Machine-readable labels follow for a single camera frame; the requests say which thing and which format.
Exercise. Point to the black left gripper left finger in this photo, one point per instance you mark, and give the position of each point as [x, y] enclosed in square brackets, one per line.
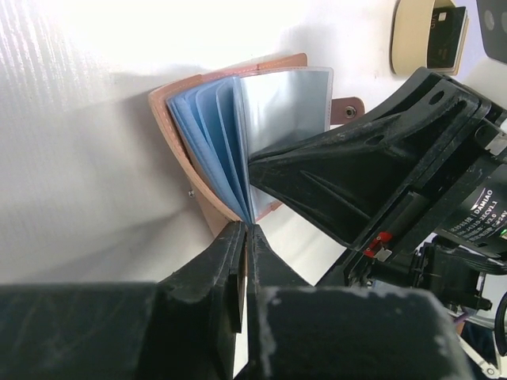
[183, 327]

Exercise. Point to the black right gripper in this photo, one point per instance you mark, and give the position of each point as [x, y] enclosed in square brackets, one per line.
[349, 180]

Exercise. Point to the brown leather card holder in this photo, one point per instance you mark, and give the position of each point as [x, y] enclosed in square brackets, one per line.
[215, 122]

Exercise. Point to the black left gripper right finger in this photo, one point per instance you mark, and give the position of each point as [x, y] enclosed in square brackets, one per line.
[298, 331]

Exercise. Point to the beige oval tray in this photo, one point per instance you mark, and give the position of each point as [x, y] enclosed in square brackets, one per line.
[410, 34]

